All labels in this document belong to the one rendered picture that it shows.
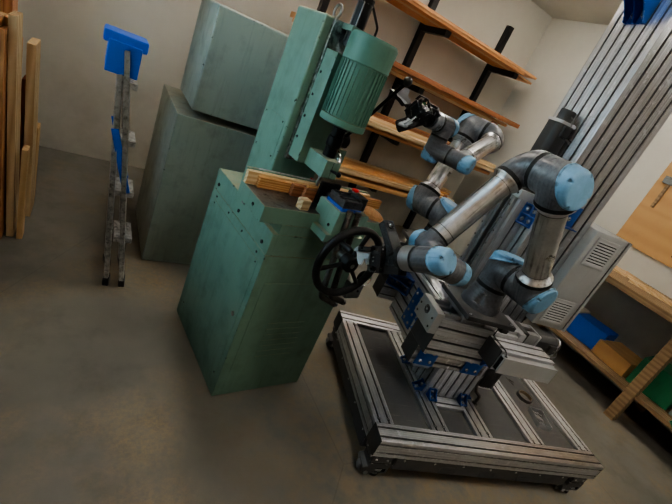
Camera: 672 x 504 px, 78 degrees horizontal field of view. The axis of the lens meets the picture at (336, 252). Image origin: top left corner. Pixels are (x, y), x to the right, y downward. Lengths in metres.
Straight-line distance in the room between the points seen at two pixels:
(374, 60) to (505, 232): 0.84
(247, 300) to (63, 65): 2.58
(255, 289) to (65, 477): 0.81
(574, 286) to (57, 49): 3.50
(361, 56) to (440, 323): 0.96
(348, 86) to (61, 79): 2.62
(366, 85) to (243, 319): 0.96
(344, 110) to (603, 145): 0.95
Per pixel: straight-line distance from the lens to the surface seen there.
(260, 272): 1.52
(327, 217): 1.47
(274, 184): 1.54
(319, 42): 1.69
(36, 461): 1.69
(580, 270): 1.98
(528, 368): 1.74
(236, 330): 1.67
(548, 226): 1.36
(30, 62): 2.59
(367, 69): 1.51
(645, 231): 4.32
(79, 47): 3.70
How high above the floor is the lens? 1.38
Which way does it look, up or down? 22 degrees down
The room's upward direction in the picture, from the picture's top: 25 degrees clockwise
